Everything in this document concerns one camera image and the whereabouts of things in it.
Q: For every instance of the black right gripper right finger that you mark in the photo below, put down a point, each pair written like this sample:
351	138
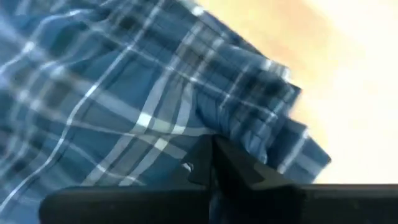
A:
311	205

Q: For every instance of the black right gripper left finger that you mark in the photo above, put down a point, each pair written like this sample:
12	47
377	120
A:
124	205

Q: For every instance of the blue plaid pants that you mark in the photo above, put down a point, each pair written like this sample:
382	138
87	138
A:
109	93

